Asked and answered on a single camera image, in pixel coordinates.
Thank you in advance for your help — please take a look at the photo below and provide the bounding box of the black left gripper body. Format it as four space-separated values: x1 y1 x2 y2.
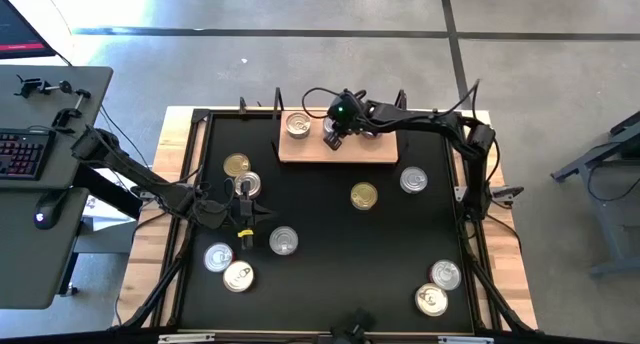
191 180 256 251

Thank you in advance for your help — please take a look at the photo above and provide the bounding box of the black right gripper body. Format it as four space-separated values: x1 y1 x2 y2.
326 89 375 136

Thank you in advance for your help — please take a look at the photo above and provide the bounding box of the blue label tuna can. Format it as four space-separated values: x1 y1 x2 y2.
399 165 429 194
429 259 463 292
233 170 263 199
285 111 312 140

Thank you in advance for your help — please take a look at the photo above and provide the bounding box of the green label tuna can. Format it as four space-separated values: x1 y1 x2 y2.
414 282 450 318
222 260 255 294
349 181 379 212
222 152 251 179

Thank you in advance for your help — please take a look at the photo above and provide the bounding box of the black leader arm gripper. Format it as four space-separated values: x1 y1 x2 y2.
328 307 377 344

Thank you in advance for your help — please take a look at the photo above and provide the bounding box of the black diagonal support strut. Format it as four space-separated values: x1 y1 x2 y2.
462 243 534 334
113 251 187 331

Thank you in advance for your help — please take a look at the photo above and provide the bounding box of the black table mat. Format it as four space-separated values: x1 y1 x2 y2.
178 112 475 334

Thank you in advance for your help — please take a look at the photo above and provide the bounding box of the black desk support bar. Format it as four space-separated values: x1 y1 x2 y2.
73 163 145 220

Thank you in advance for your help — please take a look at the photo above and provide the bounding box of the black computer mouse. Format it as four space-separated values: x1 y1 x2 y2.
32 191 69 231

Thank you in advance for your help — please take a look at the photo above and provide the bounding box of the grey desk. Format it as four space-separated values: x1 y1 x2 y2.
0 65 114 311

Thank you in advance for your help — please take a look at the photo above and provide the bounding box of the black backlit keyboard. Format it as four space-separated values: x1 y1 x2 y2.
0 127 57 181

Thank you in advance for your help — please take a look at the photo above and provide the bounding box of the black computer monitor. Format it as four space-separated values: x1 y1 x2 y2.
0 0 57 61

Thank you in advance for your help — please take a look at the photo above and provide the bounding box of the grey metal stand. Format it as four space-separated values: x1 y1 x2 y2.
549 110 640 279

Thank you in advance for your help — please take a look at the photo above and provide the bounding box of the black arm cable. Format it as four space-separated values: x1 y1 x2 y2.
301 86 351 121

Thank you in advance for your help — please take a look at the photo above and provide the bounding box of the black metal table frame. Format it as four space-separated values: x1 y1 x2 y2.
149 107 504 335

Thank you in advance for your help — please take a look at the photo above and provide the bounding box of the silver metal bracket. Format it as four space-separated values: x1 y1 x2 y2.
157 332 217 344
437 335 495 344

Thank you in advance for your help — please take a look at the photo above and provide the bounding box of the black desk clamp mount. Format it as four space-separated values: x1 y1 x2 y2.
13 75 75 99
51 87 93 131

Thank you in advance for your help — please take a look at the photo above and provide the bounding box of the black floor cable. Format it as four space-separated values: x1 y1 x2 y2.
585 156 640 203

